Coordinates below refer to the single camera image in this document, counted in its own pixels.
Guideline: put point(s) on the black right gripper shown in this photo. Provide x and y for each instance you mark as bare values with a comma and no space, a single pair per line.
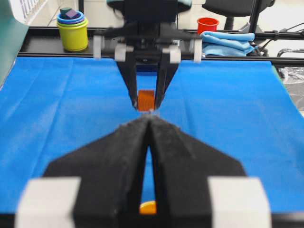
147,41

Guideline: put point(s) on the black office chair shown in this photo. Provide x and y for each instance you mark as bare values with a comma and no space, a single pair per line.
230,9

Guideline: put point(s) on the black aluminium frame rail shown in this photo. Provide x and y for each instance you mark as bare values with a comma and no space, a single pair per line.
46,42

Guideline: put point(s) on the blue table cloth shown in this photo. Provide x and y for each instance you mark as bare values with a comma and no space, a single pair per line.
51,106

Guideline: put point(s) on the dark green block in cup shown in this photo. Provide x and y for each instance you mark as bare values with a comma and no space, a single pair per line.
64,10

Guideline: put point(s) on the clear plastic sheet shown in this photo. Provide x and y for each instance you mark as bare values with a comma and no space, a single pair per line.
293,80

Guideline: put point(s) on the orange round object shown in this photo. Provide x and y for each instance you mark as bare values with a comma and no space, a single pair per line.
148,208

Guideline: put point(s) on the red plastic cup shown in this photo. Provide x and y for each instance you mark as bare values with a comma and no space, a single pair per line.
207,24

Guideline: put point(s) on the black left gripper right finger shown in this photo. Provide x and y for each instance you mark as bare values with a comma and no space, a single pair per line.
198,186

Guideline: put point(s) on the light blue folded towel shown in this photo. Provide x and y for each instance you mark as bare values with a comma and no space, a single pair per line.
226,44

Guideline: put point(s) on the purple block in cup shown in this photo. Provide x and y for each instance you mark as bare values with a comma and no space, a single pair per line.
72,14

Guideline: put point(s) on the green board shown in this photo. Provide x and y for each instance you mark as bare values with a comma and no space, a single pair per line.
12,35

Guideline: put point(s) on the yellow-green stacking cup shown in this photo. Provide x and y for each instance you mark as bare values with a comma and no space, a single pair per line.
74,37

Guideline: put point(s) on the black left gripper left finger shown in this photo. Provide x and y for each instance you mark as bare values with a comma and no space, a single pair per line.
89,187

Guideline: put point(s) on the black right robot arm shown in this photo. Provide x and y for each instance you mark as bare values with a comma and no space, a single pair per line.
145,11

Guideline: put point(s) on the blue stacking cup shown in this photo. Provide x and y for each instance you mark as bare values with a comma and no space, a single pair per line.
70,21

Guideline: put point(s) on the orange wooden block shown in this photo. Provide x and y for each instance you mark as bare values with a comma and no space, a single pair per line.
145,100

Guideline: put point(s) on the black tripod pole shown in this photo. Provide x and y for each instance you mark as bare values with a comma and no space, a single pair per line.
256,8

